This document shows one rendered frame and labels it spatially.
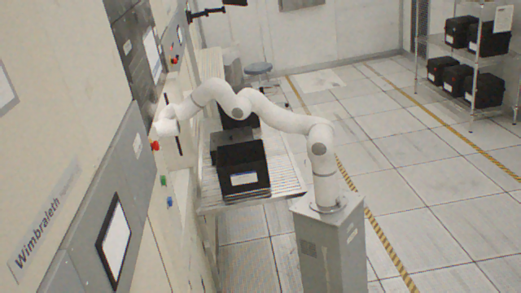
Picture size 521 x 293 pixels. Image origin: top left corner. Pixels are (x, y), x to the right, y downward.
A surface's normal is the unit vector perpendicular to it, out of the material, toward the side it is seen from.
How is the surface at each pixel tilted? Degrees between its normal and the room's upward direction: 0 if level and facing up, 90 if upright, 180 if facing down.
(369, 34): 90
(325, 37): 90
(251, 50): 90
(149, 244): 90
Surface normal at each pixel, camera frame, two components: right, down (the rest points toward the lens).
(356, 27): 0.11, 0.43
